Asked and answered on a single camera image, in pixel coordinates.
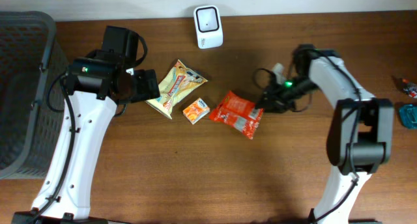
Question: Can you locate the red skittles candy bag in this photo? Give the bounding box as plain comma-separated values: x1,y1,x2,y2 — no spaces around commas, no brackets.
209,91,264,139

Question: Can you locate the cream snack bag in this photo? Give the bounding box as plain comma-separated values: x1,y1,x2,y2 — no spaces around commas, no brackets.
146,59,208,119

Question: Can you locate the small orange box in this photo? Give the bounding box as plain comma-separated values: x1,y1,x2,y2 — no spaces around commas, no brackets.
182,98,210,124

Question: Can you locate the blue mouthwash bottle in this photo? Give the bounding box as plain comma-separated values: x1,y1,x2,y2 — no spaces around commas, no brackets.
399,104,416,130

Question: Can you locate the silver black snack packet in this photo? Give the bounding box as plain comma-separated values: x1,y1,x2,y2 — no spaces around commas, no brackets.
401,78,417,98

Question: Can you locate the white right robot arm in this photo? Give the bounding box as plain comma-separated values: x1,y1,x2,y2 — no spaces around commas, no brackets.
255,44,394,223

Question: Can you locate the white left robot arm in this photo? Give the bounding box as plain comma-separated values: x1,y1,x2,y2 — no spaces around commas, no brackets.
12,26,160,224

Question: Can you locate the white barcode scanner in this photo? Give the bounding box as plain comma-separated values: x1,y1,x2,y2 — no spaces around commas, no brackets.
193,5,223,49

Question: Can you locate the grey plastic mesh basket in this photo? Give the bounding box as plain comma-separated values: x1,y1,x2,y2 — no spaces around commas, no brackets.
1,11,68,179

